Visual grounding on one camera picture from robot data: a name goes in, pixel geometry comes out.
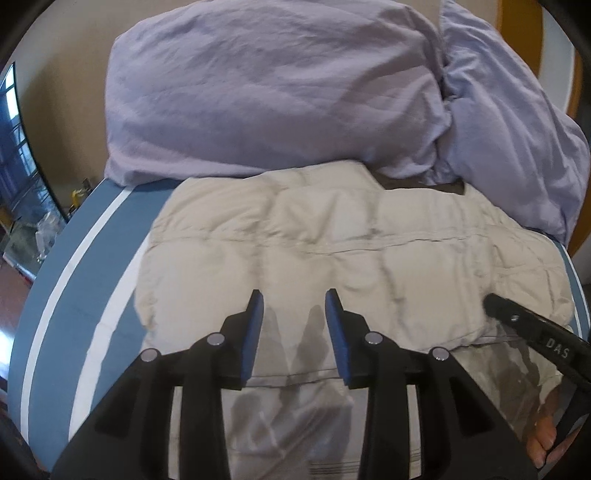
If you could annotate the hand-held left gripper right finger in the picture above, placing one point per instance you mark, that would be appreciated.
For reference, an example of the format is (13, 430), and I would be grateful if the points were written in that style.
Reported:
(336, 332)

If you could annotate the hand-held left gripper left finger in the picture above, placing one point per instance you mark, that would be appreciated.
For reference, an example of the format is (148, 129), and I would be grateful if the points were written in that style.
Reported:
(254, 332)

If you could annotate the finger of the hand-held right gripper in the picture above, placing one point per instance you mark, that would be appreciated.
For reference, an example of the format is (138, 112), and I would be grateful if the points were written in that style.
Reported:
(505, 311)

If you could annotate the beige puffer jacket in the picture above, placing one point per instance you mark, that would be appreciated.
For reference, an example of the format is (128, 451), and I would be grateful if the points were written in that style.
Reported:
(332, 249)

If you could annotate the person's right hand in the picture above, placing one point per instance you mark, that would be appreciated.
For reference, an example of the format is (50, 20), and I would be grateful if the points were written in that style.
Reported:
(545, 438)

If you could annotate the blue white striped bed sheet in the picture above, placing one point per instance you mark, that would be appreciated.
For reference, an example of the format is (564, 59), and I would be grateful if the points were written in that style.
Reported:
(87, 295)

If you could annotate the lavender pillow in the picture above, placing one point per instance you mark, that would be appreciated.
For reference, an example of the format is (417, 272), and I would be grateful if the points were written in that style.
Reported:
(508, 129)
(268, 92)

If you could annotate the cluttered glass side table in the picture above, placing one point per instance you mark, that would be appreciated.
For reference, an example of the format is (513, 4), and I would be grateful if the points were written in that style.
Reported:
(41, 230)

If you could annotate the wooden headboard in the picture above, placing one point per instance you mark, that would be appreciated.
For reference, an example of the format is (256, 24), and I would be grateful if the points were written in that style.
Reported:
(519, 32)

